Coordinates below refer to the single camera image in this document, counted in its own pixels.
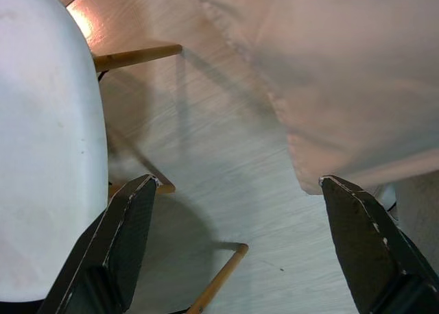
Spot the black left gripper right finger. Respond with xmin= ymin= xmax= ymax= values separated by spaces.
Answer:
xmin=318 ymin=175 xmax=439 ymax=314

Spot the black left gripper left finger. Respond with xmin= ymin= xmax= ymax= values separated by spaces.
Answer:
xmin=36 ymin=173 xmax=159 ymax=314

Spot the wooden chair leg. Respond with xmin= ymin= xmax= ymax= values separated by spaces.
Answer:
xmin=187 ymin=243 xmax=249 ymax=314
xmin=93 ymin=44 xmax=183 ymax=73

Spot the white bed sheet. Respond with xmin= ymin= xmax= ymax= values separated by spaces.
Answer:
xmin=191 ymin=0 xmax=439 ymax=195

